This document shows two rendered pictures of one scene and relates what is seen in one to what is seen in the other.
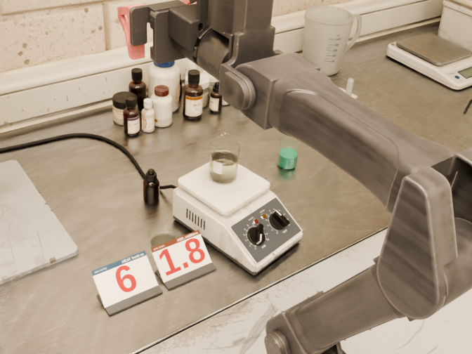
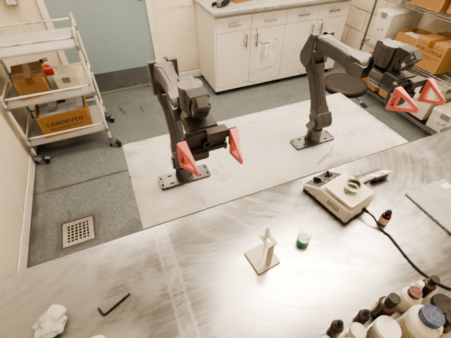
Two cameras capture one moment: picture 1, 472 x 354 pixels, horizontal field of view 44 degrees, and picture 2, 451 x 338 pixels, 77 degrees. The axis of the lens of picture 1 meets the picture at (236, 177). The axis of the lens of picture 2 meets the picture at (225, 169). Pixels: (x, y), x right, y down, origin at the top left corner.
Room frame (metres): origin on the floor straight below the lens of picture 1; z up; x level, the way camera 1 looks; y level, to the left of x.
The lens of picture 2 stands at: (1.54, -0.20, 1.71)
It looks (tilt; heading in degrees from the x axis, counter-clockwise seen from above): 44 degrees down; 197
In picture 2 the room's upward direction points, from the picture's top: straight up
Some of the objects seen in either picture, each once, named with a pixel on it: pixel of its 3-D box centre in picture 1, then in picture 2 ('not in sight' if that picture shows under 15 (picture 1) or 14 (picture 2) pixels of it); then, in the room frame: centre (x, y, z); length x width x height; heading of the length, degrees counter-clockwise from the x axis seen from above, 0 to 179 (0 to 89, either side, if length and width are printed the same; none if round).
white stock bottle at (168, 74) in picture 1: (164, 81); (419, 324); (1.19, 0.18, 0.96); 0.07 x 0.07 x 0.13
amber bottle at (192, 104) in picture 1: (193, 94); (385, 306); (1.17, 0.11, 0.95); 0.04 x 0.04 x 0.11
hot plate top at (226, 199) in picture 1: (224, 183); (348, 189); (0.81, 0.02, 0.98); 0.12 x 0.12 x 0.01; 51
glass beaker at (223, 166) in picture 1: (224, 159); (354, 185); (0.83, 0.02, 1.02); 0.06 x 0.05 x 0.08; 5
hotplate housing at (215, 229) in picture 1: (232, 210); (339, 193); (0.79, 0.00, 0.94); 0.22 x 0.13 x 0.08; 51
